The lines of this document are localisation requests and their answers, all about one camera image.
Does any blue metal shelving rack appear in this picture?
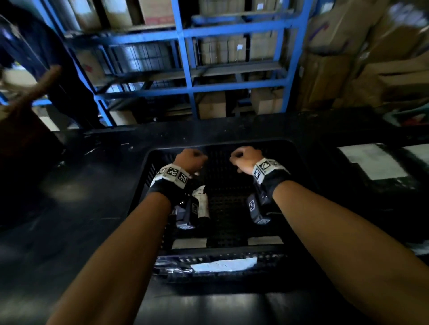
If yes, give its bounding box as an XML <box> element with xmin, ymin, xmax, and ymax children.
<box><xmin>0</xmin><ymin>0</ymin><xmax>314</xmax><ymax>128</ymax></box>

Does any person's right forearm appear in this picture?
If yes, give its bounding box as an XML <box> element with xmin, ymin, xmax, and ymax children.
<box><xmin>273</xmin><ymin>180</ymin><xmax>429</xmax><ymax>325</ymax></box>

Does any stack of small brown cartons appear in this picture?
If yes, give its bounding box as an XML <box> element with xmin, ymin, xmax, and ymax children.
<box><xmin>67</xmin><ymin>0</ymin><xmax>292</xmax><ymax>126</ymax></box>

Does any person's right hand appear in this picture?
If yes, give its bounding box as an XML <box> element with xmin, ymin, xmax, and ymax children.
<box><xmin>229</xmin><ymin>146</ymin><xmax>265</xmax><ymax>175</ymax></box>

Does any person's left forearm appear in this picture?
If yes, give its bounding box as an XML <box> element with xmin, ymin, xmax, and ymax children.
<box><xmin>46</xmin><ymin>192</ymin><xmax>172</xmax><ymax>325</ymax></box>

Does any pile of large cardboard boxes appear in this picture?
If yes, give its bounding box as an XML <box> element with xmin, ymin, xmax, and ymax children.
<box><xmin>296</xmin><ymin>0</ymin><xmax>429</xmax><ymax>111</ymax></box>

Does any cardboard box with diamond mark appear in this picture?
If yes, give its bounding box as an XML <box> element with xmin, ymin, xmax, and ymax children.
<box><xmin>0</xmin><ymin>65</ymin><xmax>66</xmax><ymax>208</ymax></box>

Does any bundle of white packets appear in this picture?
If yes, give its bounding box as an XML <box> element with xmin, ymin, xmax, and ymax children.
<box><xmin>388</xmin><ymin>3</ymin><xmax>429</xmax><ymax>29</ymax></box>

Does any black wristband with marker tags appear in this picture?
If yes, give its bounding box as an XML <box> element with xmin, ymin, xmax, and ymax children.
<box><xmin>147</xmin><ymin>164</ymin><xmax>192</xmax><ymax>205</ymax></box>
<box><xmin>252</xmin><ymin>158</ymin><xmax>292</xmax><ymax>201</ymax></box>

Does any person's left hand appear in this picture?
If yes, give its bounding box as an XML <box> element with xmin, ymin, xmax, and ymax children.
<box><xmin>173</xmin><ymin>148</ymin><xmax>208</xmax><ymax>175</ymax></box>

